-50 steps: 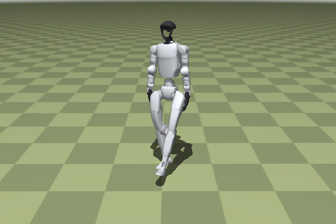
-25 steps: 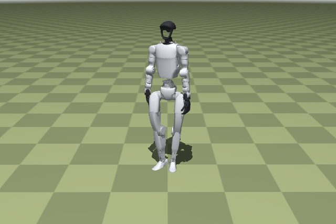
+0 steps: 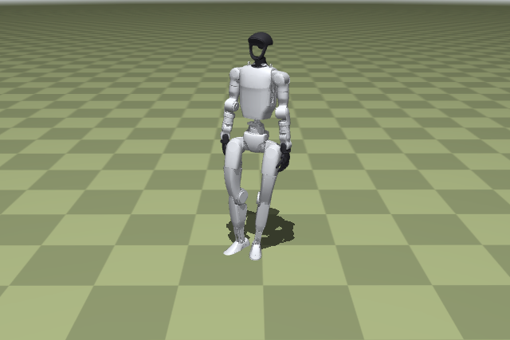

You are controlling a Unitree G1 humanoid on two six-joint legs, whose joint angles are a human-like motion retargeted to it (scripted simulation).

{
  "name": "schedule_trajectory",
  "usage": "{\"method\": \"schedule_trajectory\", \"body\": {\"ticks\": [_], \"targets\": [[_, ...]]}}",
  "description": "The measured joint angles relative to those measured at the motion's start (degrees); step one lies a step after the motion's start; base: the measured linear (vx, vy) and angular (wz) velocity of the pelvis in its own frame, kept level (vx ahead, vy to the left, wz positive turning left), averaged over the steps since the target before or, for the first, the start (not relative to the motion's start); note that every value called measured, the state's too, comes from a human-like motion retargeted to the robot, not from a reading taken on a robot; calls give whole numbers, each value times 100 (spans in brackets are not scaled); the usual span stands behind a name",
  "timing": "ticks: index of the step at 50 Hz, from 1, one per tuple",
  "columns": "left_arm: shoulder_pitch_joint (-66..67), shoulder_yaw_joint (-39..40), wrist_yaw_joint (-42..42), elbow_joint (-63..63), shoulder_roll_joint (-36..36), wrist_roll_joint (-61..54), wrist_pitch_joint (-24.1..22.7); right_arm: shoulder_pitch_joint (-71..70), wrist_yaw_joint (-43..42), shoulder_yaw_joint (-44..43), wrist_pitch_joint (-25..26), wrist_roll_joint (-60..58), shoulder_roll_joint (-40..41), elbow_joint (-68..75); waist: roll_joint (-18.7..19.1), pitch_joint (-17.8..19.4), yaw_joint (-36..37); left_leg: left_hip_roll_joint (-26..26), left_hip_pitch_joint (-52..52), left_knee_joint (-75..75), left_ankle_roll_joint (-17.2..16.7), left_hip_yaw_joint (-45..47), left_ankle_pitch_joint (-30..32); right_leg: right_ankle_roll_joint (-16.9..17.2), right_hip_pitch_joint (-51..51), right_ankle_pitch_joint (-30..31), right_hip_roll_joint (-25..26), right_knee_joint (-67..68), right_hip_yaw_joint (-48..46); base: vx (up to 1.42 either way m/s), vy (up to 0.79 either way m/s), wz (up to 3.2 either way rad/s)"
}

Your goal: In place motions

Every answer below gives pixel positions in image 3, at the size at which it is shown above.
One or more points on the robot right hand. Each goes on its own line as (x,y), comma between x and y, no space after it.
(224,141)

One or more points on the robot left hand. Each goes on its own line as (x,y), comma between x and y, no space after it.
(284,159)

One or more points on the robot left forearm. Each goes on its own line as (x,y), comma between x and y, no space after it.
(284,126)

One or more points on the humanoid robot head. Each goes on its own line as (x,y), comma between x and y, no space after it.
(262,41)

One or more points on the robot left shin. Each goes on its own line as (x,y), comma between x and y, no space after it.
(261,220)

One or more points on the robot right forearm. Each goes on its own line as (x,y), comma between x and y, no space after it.
(227,123)

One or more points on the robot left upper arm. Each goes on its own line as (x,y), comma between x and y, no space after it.
(281,80)

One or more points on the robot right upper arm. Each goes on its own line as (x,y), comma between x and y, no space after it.
(232,104)

